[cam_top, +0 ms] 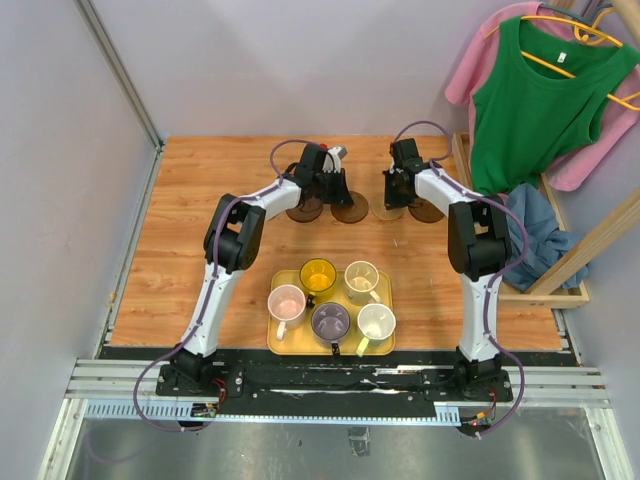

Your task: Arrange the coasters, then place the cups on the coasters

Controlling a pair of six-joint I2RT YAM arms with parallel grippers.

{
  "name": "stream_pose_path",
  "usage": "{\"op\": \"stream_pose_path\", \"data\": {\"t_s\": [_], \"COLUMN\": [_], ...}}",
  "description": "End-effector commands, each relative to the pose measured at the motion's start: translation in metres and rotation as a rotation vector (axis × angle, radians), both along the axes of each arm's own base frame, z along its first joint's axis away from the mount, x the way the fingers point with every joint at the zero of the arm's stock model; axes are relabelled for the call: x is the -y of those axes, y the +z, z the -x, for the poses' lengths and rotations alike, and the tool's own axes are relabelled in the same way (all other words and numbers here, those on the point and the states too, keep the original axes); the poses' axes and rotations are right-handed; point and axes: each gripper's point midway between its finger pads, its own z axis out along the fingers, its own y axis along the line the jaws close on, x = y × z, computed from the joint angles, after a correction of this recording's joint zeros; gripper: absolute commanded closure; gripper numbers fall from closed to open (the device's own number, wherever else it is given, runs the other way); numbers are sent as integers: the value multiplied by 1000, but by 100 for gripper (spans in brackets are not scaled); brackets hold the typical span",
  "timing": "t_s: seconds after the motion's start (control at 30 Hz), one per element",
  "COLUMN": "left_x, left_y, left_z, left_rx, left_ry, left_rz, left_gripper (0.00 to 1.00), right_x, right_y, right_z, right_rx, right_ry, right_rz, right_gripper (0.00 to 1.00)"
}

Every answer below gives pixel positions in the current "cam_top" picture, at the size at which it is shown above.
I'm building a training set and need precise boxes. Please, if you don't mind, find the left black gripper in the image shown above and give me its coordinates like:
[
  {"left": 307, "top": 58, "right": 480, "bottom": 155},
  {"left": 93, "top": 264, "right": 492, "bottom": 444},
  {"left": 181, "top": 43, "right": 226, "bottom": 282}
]
[{"left": 313, "top": 169, "right": 355, "bottom": 206}]

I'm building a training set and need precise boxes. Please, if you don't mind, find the woven coaster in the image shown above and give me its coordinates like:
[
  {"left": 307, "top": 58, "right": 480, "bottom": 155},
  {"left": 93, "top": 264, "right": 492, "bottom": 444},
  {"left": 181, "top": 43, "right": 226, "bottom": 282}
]
[{"left": 370, "top": 196, "right": 406, "bottom": 221}]

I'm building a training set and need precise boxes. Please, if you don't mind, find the dark brown coaster back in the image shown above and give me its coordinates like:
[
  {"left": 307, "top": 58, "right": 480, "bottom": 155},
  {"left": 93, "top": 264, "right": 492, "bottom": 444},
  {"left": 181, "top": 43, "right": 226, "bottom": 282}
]
[{"left": 285, "top": 198, "right": 323, "bottom": 223}]

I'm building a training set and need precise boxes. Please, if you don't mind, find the dark brown coaster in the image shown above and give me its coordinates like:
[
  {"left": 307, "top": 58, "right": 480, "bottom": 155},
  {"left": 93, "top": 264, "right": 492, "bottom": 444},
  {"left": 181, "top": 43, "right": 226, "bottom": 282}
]
[
  {"left": 408, "top": 198, "right": 445, "bottom": 224},
  {"left": 285, "top": 198, "right": 323, "bottom": 223},
  {"left": 331, "top": 191, "right": 369, "bottom": 224}
]

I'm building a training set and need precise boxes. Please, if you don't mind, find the cream ceramic mug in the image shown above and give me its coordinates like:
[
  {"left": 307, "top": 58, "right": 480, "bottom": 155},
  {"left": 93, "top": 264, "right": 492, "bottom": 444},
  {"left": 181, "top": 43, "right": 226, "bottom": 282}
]
[{"left": 344, "top": 260, "right": 381, "bottom": 306}]

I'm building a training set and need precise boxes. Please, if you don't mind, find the white mug yellow handle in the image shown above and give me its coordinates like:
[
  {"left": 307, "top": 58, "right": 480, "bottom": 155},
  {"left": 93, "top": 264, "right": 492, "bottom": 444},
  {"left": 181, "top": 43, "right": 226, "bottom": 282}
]
[{"left": 356, "top": 303, "right": 396, "bottom": 357}]

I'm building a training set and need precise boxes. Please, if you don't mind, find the purple ceramic mug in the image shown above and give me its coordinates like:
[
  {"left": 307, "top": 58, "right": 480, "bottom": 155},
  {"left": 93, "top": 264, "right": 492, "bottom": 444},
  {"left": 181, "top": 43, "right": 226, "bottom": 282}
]
[{"left": 311, "top": 302, "right": 351, "bottom": 357}]

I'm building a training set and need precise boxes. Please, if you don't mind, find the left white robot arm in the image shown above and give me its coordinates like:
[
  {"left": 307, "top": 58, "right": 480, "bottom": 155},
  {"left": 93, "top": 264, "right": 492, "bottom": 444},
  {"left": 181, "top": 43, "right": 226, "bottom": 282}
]
[{"left": 156, "top": 140, "right": 354, "bottom": 396}]

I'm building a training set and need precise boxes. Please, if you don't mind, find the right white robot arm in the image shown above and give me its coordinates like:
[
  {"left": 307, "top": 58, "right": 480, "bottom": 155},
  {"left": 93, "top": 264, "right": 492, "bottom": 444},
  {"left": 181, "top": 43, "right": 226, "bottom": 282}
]
[{"left": 383, "top": 138, "right": 513, "bottom": 402}]

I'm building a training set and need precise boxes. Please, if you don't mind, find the yellow glass mug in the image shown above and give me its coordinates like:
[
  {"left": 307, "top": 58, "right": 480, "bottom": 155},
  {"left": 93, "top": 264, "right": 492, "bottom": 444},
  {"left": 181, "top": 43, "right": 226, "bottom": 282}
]
[{"left": 299, "top": 258, "right": 337, "bottom": 308}]

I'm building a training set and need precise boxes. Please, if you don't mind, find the pink ceramic mug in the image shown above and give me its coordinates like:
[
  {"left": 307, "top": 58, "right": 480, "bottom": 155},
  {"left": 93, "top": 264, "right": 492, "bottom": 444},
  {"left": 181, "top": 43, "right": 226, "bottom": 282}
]
[{"left": 267, "top": 284, "right": 306, "bottom": 341}]

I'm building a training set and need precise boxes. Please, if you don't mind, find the yellow plastic tray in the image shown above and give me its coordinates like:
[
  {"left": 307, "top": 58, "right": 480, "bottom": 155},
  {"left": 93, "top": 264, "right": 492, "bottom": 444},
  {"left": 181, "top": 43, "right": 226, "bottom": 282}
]
[{"left": 267, "top": 270, "right": 396, "bottom": 356}]

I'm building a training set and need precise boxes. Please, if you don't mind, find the blue crumpled cloth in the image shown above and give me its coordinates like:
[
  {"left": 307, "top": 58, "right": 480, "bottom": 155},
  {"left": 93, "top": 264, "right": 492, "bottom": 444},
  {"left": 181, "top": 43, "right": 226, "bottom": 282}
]
[{"left": 503, "top": 183, "right": 582, "bottom": 292}]

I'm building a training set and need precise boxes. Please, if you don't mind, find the green tank top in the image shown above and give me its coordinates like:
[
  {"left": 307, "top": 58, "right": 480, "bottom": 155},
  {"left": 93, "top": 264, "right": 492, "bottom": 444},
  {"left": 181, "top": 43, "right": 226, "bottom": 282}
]
[{"left": 469, "top": 15, "right": 640, "bottom": 204}]

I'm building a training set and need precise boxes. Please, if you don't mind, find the pink t-shirt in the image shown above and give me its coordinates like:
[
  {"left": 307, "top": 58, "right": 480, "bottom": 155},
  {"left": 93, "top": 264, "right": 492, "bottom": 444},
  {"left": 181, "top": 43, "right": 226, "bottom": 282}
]
[{"left": 445, "top": 1, "right": 639, "bottom": 192}]

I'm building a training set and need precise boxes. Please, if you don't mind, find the yellow clothes hanger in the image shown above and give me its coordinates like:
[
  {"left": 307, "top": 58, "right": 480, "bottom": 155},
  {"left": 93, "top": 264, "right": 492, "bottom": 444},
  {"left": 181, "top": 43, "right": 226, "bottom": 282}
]
[{"left": 487, "top": 15, "right": 639, "bottom": 112}]

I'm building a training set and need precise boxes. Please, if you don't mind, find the aluminium corner profile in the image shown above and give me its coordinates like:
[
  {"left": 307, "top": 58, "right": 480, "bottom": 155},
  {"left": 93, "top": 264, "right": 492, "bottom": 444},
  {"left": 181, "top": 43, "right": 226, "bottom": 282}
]
[{"left": 74, "top": 0, "right": 165, "bottom": 151}]

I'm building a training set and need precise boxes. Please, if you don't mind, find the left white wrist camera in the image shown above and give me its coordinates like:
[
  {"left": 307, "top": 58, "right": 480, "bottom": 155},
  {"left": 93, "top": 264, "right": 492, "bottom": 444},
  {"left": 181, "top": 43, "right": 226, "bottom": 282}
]
[{"left": 323, "top": 146, "right": 347, "bottom": 172}]

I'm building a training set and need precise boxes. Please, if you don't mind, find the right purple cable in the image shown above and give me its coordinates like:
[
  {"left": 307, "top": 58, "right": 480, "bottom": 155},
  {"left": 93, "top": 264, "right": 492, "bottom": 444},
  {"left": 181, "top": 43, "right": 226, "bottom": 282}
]
[{"left": 394, "top": 120, "right": 530, "bottom": 441}]

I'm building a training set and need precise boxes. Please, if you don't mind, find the purple cable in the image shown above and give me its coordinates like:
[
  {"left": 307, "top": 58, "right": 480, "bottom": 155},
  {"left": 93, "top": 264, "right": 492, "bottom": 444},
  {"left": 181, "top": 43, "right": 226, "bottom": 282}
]
[
  {"left": 394, "top": 120, "right": 530, "bottom": 441},
  {"left": 132, "top": 138, "right": 331, "bottom": 432}
]

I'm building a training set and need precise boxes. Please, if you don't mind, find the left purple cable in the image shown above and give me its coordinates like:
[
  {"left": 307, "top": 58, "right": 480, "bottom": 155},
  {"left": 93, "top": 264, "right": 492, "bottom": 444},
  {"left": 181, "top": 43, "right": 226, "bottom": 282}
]
[{"left": 132, "top": 138, "right": 331, "bottom": 432}]

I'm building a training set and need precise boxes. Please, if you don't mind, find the wooden rack frame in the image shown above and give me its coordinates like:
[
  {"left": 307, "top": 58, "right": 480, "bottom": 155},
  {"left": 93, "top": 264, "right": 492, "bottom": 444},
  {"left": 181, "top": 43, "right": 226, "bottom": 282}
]
[{"left": 450, "top": 0, "right": 640, "bottom": 310}]

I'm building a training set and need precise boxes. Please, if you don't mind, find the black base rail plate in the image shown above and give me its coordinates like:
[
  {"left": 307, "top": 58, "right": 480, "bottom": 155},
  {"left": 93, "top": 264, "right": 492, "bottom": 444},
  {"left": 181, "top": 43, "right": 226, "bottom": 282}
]
[{"left": 97, "top": 344, "right": 551, "bottom": 421}]

